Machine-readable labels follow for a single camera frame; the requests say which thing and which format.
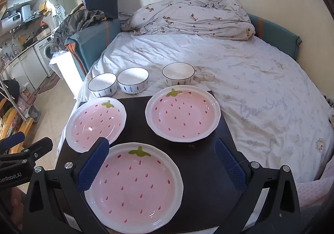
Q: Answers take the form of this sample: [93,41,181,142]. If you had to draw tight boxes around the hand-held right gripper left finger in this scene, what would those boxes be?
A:
[22,137,110,234]

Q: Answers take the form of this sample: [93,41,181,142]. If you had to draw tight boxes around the white bedside cabinet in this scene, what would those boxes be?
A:
[49,50,84,99]

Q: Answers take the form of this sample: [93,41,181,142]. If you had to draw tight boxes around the yellow hanging bag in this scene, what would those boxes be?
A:
[39,0,53,14]

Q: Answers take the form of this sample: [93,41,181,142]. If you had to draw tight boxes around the white printed bed sheet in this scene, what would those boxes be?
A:
[56,32,334,198]

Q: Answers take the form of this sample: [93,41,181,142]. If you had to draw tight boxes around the white fish print bowl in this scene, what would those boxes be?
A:
[162,62,195,87]
[88,73,117,98]
[117,67,149,94]

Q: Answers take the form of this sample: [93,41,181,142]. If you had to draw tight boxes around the white kitchen base cabinet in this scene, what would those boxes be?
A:
[0,46,49,91]

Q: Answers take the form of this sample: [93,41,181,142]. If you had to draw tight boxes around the white washing machine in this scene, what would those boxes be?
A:
[34,34,56,77]

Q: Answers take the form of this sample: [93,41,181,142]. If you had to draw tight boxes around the white hanging garment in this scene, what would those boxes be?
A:
[51,3,66,28]

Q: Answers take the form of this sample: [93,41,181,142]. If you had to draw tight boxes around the brown floor rug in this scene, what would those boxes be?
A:
[38,74,60,95]

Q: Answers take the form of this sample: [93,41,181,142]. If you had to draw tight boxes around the pink patterned blanket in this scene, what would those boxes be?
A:
[297,175,334,208]

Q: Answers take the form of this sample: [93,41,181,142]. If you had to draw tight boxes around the pink strawberry ceramic plate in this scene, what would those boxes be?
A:
[84,142,183,234]
[65,97,127,153]
[145,85,221,143]

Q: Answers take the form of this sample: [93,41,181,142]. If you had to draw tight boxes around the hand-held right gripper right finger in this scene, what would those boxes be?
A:
[214,138,300,234]

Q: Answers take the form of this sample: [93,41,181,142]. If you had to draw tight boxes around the camouflage garment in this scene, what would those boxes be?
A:
[51,7,107,53]

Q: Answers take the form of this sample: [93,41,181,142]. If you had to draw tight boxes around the grey printed quilt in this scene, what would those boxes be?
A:
[119,0,256,41]

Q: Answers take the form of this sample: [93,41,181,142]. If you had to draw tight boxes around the wooden shelf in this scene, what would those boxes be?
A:
[0,98,34,151]

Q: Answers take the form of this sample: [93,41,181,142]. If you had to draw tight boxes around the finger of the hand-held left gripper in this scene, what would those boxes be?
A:
[18,137,54,165]
[0,132,26,155]

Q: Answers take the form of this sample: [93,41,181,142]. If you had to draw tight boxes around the dark brown leather mat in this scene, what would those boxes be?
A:
[53,89,259,234]

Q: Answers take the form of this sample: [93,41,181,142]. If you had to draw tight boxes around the grey box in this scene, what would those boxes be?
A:
[27,105,41,122]

